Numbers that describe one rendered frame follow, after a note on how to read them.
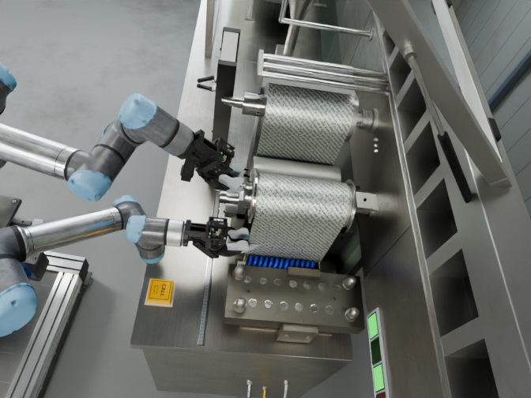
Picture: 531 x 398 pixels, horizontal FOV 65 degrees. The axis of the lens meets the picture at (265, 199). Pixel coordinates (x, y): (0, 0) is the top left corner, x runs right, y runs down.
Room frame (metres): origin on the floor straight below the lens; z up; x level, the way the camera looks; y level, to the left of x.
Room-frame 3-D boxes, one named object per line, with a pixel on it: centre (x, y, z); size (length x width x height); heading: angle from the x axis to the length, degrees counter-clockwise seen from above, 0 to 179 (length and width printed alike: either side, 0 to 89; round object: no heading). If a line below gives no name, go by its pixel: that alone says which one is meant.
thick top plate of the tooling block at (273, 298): (0.48, -0.16, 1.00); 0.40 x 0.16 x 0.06; 101
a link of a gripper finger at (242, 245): (0.54, 0.02, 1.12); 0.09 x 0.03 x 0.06; 100
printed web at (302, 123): (0.78, -0.06, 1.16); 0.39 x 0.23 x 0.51; 11
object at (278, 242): (0.59, -0.10, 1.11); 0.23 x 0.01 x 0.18; 101
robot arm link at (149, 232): (0.51, 0.29, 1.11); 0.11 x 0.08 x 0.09; 101
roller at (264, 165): (0.76, -0.07, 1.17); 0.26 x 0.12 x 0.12; 101
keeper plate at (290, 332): (0.39, -0.19, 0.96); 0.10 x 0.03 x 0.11; 101
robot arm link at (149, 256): (0.52, 0.30, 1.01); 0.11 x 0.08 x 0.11; 50
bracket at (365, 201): (0.68, -0.26, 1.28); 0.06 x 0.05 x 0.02; 101
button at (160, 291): (0.42, 0.23, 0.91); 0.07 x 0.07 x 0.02; 11
